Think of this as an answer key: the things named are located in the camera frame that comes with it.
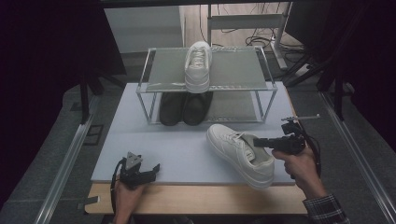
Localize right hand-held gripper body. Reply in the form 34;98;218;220
274;114;321;156

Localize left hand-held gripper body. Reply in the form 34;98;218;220
119;151;157;189

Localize white sneaker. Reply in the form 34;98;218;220
205;123;276;191
183;40;214;94

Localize black slipper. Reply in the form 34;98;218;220
181;91;215;127
159;91;188;127

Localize two-tier metal shoe rack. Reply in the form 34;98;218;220
135;46;278;125

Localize person's left hand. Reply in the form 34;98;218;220
112;179;146;224

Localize person's right hand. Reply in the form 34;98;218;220
272;146;328;201

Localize pale grey board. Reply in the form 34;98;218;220
91;81;297;187

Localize black tape piece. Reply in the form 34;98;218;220
77;195;100;210

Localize black stand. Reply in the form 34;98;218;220
78;68;126;125
283;51;347;121

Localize dark curtain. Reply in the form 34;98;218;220
285;0;396;151
0;0;127;208

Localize white metal stand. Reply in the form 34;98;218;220
206;2;290;71

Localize grey cabinet panel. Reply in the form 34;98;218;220
104;6;185;54

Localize left hand-held gripper cable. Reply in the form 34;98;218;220
108;158;126;217

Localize hand-held gripper cable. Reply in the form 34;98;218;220
298;123;322;180
108;158;126;217

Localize right hand-held gripper cable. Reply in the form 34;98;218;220
298;123;322;180

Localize aluminium rail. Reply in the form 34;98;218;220
320;91;396;224
33;94;101;224

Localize black floor cables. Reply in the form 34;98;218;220
244;28;305;56

